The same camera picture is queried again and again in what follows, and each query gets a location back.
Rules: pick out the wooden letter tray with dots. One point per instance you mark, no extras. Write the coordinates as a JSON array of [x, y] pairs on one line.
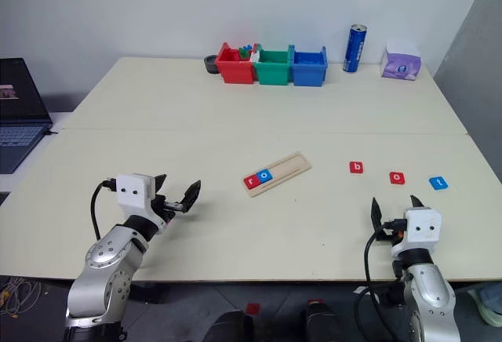
[[288, 167]]

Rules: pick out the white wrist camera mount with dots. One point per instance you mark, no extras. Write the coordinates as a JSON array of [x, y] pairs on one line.
[[131, 197], [423, 236]]

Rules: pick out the green plastic bin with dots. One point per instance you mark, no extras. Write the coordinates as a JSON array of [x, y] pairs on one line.
[[272, 73]]

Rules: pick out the red letter tile o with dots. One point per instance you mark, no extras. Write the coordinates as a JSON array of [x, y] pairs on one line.
[[397, 178]]

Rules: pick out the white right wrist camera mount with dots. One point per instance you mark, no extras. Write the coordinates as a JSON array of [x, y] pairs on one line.
[[423, 236]]

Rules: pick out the dark laptop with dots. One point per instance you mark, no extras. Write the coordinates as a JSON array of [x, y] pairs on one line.
[[19, 122]]

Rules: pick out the red plastic bin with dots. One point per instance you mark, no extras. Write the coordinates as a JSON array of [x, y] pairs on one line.
[[235, 71]]

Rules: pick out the blue plastic bin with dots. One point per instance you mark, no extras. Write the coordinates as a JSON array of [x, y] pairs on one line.
[[309, 73]]

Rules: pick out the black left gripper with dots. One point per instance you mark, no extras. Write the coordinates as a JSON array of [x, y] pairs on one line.
[[166, 206]]

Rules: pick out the blue drink can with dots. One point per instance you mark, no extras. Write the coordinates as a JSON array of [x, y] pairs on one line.
[[354, 49]]

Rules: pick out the dark grey round cup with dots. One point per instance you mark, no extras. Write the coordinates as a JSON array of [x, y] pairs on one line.
[[211, 65]]

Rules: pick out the purple tissue pack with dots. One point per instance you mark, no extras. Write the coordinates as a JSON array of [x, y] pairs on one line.
[[400, 65]]

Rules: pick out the small white plastic piece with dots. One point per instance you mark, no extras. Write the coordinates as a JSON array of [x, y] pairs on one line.
[[255, 56]]

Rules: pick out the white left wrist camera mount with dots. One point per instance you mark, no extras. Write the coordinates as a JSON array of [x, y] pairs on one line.
[[131, 197]]

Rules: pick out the red letter tile r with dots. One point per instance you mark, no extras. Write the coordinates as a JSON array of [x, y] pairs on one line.
[[251, 182]]

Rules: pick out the dark rounded shape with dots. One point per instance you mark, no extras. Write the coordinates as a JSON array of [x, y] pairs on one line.
[[229, 328], [323, 324]]

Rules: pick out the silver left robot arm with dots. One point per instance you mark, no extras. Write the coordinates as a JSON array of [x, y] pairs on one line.
[[102, 263]]

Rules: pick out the white side table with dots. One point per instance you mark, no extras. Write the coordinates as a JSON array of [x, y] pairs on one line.
[[59, 120]]

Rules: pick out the light green shoe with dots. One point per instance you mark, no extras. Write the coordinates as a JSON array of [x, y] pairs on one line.
[[488, 303]]

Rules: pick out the blue letter tile o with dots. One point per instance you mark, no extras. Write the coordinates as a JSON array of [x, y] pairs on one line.
[[264, 175]]

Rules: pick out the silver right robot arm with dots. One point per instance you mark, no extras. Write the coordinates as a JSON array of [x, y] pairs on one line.
[[427, 291]]

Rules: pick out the red letter tile b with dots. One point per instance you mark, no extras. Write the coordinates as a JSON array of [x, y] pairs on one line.
[[357, 167]]

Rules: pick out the small coloured toy bricks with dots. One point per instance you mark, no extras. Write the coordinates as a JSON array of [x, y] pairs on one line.
[[245, 52]]

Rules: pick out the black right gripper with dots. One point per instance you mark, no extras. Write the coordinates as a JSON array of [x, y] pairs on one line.
[[386, 234]]

